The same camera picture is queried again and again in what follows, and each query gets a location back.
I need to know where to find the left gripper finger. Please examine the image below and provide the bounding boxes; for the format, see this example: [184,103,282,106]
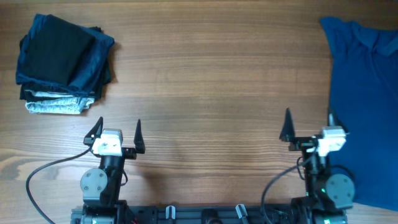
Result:
[85,116,103,139]
[134,119,146,149]

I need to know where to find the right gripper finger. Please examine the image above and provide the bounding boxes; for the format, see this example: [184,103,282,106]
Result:
[279,108,295,141]
[328,107,348,134]

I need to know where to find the blue polo shirt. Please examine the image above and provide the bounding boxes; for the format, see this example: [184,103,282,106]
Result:
[320,17,397,210]

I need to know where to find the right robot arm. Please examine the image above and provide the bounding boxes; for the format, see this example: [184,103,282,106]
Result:
[279,108,355,224]

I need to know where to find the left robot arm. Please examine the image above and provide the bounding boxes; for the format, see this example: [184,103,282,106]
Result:
[71,118,146,224]

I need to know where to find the light blue folded jeans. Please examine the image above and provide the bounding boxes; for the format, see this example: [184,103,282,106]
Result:
[21,90,95,114]

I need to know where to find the navy folded garment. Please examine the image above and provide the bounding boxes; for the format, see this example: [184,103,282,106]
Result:
[16,14,114,96]

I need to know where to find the black folded garment underneath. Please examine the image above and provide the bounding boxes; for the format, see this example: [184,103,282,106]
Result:
[16,25,114,98]

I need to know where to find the black folded garment on top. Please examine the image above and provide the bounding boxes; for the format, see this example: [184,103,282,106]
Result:
[21,15,95,85]

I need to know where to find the left white clip on rail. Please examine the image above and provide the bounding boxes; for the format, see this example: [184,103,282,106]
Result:
[165,205,176,220]

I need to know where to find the white clip on rail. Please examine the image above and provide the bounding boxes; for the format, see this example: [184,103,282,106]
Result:
[165,205,176,220]
[235,204,249,224]

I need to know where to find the right white clip on rail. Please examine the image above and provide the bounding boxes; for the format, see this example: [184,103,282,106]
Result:
[235,204,249,224]

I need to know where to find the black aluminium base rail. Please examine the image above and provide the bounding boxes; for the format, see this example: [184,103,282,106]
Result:
[70,203,312,224]

